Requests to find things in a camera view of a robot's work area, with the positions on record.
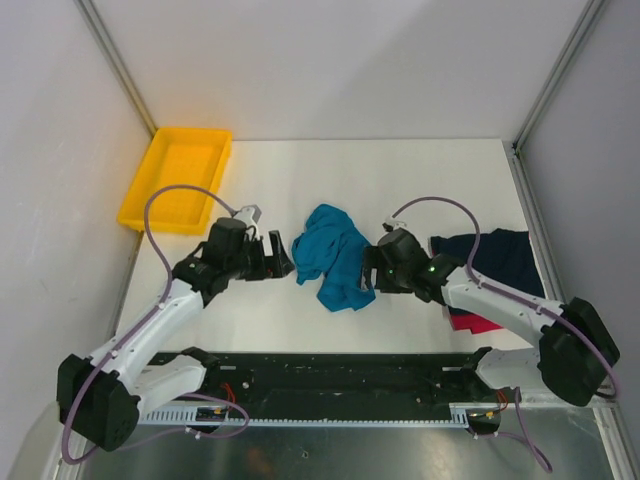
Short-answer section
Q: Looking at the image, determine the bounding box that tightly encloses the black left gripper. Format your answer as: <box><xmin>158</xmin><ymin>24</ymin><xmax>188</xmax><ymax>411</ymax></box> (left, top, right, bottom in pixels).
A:
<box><xmin>226</xmin><ymin>231</ymin><xmax>293</xmax><ymax>281</ymax></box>

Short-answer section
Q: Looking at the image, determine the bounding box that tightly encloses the teal t shirt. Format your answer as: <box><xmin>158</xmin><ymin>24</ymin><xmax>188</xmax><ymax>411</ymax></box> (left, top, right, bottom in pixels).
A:
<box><xmin>291</xmin><ymin>204</ymin><xmax>375</xmax><ymax>313</ymax></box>

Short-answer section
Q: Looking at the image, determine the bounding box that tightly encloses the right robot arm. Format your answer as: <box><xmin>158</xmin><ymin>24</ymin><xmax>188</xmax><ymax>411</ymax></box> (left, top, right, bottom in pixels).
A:
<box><xmin>361</xmin><ymin>228</ymin><xmax>620</xmax><ymax>407</ymax></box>

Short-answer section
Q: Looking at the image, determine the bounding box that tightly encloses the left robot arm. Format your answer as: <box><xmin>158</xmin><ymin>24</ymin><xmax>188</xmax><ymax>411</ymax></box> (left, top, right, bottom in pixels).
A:
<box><xmin>56</xmin><ymin>213</ymin><xmax>294</xmax><ymax>464</ymax></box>

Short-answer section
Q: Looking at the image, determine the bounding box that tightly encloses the folded red t shirt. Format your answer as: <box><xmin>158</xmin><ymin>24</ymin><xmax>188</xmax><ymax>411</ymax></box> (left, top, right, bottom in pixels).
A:
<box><xmin>446</xmin><ymin>307</ymin><xmax>502</xmax><ymax>335</ymax></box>

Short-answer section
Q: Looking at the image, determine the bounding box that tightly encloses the folded navy t shirt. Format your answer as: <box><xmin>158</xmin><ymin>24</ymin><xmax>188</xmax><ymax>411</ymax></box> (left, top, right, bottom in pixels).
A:
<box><xmin>429</xmin><ymin>229</ymin><xmax>545</xmax><ymax>297</ymax></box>

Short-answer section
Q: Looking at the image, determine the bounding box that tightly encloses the yellow plastic tray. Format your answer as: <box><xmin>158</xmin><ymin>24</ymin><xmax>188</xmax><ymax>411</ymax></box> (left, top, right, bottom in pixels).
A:
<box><xmin>117</xmin><ymin>127</ymin><xmax>232</xmax><ymax>235</ymax></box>

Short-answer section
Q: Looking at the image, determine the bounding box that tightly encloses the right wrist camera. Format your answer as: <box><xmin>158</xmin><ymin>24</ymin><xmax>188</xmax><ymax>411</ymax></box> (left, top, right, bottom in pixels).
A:
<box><xmin>382</xmin><ymin>215</ymin><xmax>407</xmax><ymax>233</ymax></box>

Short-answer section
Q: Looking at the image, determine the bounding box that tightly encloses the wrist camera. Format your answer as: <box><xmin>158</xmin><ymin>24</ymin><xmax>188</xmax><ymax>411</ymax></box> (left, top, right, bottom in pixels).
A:
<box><xmin>233</xmin><ymin>204</ymin><xmax>262</xmax><ymax>228</ymax></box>
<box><xmin>382</xmin><ymin>215</ymin><xmax>407</xmax><ymax>233</ymax></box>

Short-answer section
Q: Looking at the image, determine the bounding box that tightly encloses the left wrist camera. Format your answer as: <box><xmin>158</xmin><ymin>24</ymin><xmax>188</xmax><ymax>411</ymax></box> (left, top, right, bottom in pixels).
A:
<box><xmin>233</xmin><ymin>204</ymin><xmax>262</xmax><ymax>228</ymax></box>

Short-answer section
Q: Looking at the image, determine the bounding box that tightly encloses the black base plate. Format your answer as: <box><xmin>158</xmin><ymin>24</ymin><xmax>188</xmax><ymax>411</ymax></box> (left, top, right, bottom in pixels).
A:
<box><xmin>149</xmin><ymin>351</ymin><xmax>546</xmax><ymax>420</ymax></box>

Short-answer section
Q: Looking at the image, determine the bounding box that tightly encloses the right aluminium frame post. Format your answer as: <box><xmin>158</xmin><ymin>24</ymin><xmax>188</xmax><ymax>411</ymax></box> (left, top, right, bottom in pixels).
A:
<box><xmin>512</xmin><ymin>0</ymin><xmax>609</xmax><ymax>156</ymax></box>

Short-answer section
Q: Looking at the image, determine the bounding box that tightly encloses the aluminium frame post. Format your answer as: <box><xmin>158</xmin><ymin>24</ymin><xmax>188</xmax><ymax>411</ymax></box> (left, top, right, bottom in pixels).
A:
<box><xmin>73</xmin><ymin>0</ymin><xmax>157</xmax><ymax>138</ymax></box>
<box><xmin>512</xmin><ymin>0</ymin><xmax>609</xmax><ymax>156</ymax></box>

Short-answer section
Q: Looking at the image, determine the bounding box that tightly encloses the grey slotted cable duct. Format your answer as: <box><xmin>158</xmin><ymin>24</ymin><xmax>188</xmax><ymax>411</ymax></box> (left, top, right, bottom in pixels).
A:
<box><xmin>138</xmin><ymin>403</ymin><xmax>499</xmax><ymax>428</ymax></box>

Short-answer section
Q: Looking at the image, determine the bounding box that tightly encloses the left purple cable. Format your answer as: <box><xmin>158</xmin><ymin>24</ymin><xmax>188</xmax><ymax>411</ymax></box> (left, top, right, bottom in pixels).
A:
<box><xmin>61</xmin><ymin>184</ymin><xmax>250</xmax><ymax>466</ymax></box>

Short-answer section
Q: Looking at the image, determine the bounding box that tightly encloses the left aluminium frame post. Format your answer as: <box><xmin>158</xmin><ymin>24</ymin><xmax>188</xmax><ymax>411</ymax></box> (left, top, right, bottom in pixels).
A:
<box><xmin>73</xmin><ymin>0</ymin><xmax>157</xmax><ymax>138</ymax></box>

